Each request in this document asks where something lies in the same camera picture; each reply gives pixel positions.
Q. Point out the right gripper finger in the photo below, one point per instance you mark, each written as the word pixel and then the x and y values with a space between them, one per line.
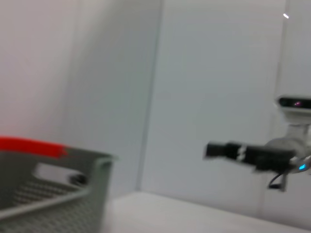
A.
pixel 223 150

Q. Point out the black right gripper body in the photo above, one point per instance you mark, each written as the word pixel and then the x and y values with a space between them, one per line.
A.
pixel 267 157

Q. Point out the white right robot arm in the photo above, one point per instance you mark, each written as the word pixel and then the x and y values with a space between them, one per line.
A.
pixel 289 143

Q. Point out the grey perforated storage bin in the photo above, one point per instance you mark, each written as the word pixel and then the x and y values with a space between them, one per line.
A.
pixel 48 194

